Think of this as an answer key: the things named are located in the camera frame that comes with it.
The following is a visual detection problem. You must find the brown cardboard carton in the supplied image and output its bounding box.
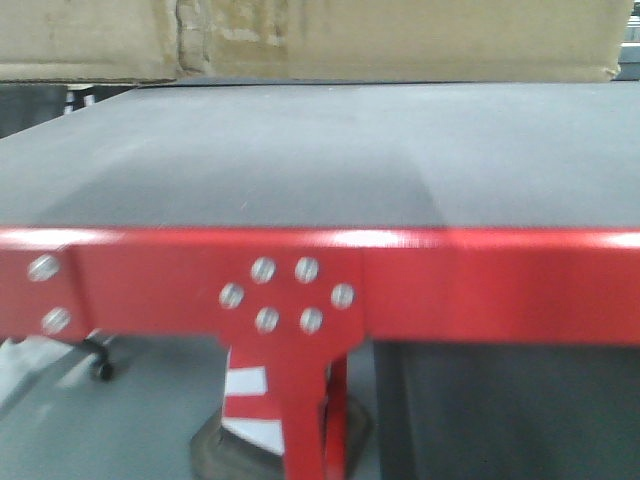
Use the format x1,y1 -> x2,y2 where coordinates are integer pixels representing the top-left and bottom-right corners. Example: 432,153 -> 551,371
1,1 -> 632,83

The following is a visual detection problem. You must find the dark cabinet under conveyor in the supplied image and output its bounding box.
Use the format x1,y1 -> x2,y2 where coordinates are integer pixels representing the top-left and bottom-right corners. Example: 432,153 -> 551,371
374,342 -> 639,479

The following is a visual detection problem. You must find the red white striped cone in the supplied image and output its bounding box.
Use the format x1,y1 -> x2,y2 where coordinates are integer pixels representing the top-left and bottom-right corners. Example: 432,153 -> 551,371
190,346 -> 373,480

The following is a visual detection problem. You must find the black caster wheel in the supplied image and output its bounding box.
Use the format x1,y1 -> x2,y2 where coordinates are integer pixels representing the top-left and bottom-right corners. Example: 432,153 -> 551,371
78,338 -> 115,382

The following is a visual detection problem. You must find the red conveyor frame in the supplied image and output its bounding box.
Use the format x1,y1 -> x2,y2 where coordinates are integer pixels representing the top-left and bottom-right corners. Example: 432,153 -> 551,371
1,226 -> 639,479

